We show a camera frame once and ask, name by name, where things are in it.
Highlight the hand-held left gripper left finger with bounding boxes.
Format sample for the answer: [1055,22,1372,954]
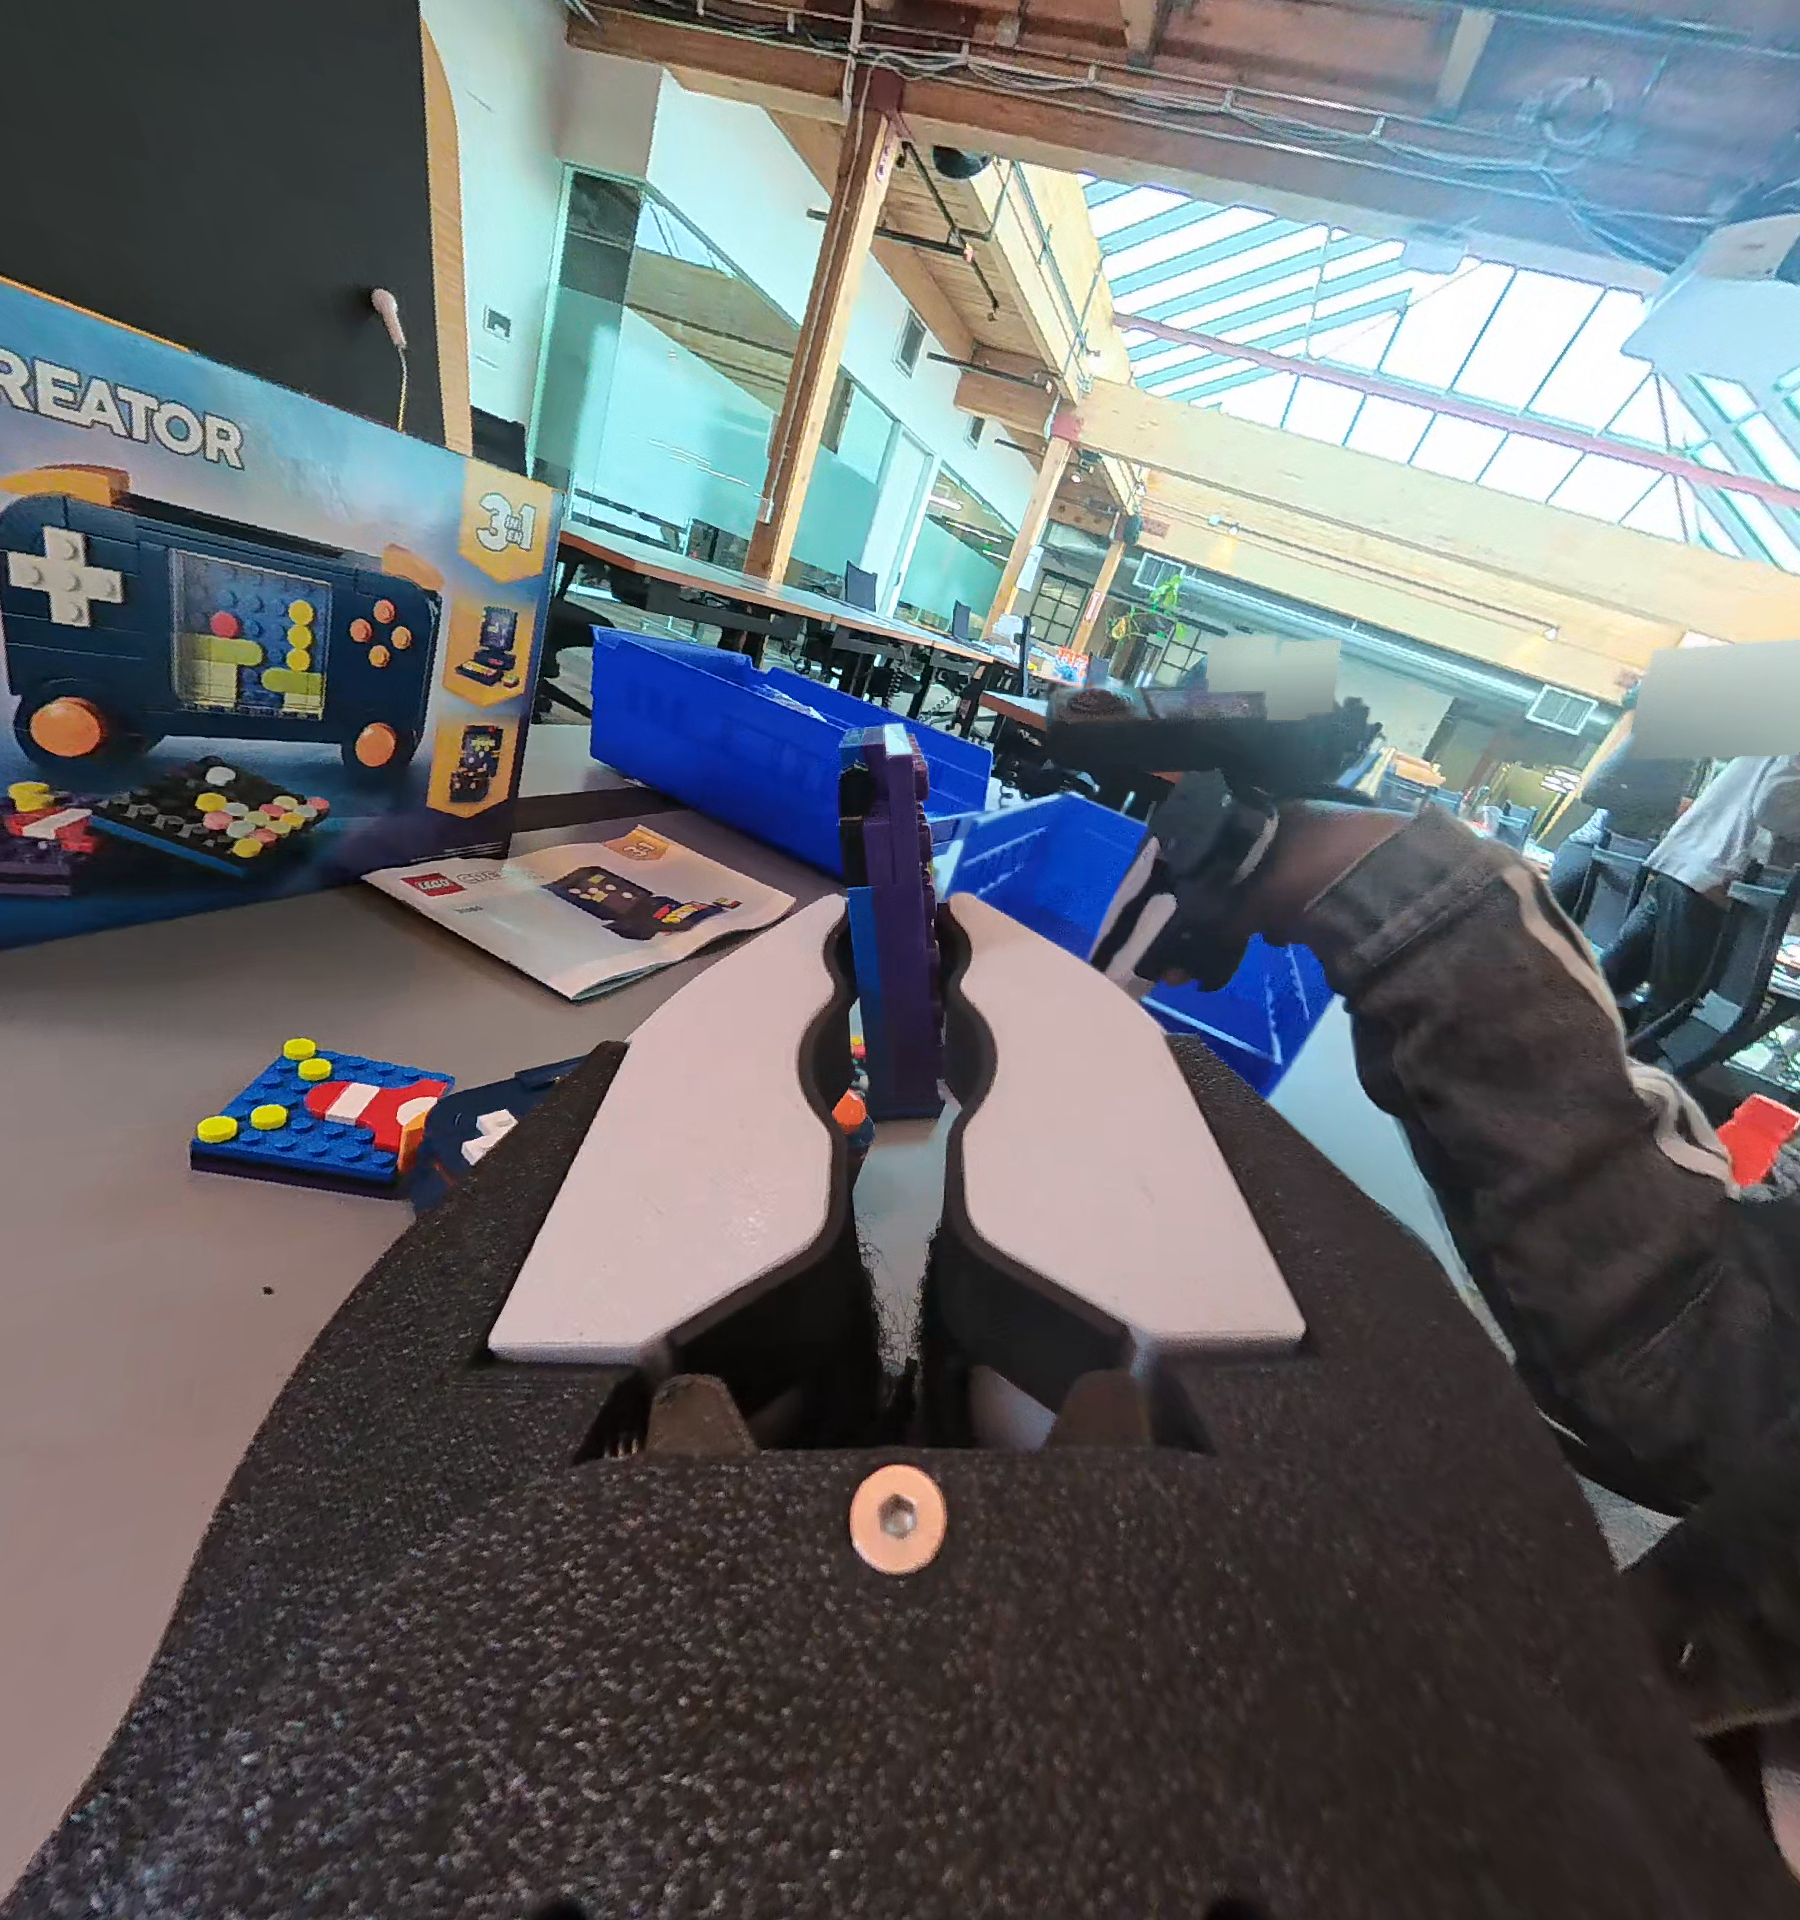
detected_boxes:
[486,895,863,1370]

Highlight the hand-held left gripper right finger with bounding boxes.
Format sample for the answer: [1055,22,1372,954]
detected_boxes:
[934,895,1308,1370]

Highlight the blue plastic bin with label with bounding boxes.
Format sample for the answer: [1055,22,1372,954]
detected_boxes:
[922,791,1334,1099]

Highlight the purple brick plate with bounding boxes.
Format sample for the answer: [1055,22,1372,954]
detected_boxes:
[835,723,950,1124]

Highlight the person's right forearm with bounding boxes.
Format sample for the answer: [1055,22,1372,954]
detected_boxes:
[1297,801,1800,1517]

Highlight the person's right hand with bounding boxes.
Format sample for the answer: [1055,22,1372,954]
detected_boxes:
[1226,799,1376,964]

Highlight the navy brick game console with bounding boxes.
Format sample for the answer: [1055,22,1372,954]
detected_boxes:
[407,1048,632,1213]

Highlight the instruction booklet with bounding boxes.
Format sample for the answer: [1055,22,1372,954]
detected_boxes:
[363,825,801,1003]

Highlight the blue brick plate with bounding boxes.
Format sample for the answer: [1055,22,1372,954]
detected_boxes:
[186,1039,456,1199]

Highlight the long wooden office desk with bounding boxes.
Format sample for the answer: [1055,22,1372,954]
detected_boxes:
[555,521,1029,738]

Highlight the red plastic piece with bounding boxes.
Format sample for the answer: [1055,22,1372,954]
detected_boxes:
[1716,1092,1800,1190]

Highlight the person's torso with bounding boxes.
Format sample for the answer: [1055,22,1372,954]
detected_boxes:
[1636,1118,1800,1920]

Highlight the toy set box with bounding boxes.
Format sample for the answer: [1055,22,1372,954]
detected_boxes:
[0,255,564,962]

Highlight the white ceiling projector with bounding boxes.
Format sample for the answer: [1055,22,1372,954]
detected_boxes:
[1619,210,1800,394]

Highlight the white cable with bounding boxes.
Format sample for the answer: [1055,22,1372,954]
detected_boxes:
[372,285,420,437]

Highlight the large black wall panel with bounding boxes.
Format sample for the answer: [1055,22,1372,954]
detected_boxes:
[0,0,444,437]

